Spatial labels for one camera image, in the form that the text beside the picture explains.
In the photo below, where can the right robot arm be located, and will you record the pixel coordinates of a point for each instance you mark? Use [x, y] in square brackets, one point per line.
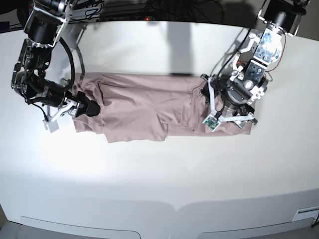
[44, 30]

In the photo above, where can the black power strip red light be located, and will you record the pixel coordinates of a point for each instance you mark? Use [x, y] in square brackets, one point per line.
[128, 18]

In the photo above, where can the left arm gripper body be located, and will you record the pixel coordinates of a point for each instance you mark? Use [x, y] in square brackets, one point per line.
[225, 101]

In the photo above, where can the white label sticker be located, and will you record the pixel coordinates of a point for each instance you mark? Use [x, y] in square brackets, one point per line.
[307, 213]

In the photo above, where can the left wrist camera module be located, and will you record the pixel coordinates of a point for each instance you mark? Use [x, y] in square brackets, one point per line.
[212, 122]

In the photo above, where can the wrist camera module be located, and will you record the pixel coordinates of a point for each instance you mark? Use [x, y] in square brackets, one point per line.
[212, 122]
[51, 126]

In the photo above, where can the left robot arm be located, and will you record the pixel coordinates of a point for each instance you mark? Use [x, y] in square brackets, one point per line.
[250, 63]

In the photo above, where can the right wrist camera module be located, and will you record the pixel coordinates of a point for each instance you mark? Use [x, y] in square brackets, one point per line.
[51, 126]

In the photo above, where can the pale pink T-shirt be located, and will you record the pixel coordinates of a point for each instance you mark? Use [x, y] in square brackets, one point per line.
[147, 107]

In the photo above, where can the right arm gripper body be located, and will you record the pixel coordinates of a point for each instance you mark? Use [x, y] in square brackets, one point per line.
[65, 102]

